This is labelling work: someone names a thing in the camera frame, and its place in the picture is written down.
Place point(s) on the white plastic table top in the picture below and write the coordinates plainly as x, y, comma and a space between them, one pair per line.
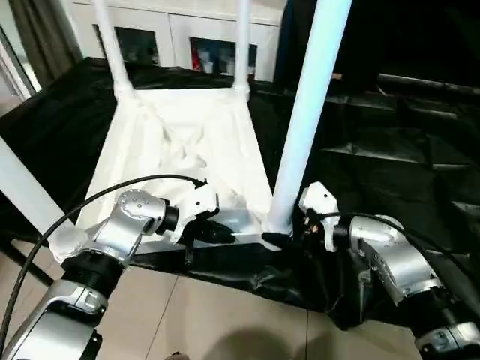
187, 142

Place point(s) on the white plastic table leg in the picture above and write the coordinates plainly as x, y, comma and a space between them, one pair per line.
30, 195
112, 45
242, 45
307, 105

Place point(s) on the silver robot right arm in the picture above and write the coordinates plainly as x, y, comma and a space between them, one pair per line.
390, 259

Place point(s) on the black work mat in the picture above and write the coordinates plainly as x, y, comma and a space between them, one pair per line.
390, 165

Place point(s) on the black stand leg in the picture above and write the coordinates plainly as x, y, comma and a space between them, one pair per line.
26, 259

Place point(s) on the white glass-door cabinet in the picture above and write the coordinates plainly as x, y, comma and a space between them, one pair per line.
172, 26

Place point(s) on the black backdrop cloth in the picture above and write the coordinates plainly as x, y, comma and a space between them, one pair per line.
412, 37

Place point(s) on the grey curtain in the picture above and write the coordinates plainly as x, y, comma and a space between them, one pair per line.
41, 34

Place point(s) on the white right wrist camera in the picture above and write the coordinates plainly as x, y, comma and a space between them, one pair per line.
319, 202

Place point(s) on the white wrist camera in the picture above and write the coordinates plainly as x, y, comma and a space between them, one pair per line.
193, 202
319, 202

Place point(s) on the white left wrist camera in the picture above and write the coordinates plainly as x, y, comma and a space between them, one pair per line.
193, 202

